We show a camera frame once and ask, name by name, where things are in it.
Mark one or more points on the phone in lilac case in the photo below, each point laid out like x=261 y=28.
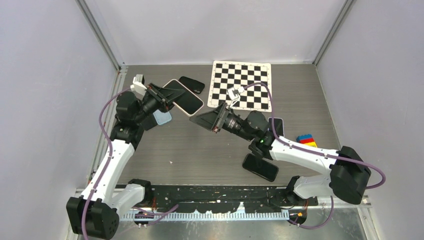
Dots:
x=278 y=125

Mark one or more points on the yellow window toy block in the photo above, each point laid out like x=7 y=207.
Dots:
x=311 y=144

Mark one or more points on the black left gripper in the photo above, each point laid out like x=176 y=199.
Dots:
x=164 y=97

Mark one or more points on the red blue toy block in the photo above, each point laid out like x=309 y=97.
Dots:
x=305 y=139

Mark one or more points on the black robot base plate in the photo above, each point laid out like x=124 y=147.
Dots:
x=221 y=199

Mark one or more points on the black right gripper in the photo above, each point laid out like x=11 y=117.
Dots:
x=211 y=120

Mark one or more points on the phone in black case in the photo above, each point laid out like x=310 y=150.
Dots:
x=260 y=167

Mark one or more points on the aluminium front rail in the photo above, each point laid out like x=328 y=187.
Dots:
x=99 y=213

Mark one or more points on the black white chessboard mat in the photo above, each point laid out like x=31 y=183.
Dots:
x=235 y=74

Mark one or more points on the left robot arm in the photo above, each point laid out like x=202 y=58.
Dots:
x=122 y=142

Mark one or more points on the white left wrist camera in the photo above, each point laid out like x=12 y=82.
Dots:
x=138 y=85

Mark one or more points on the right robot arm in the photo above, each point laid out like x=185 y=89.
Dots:
x=342 y=173

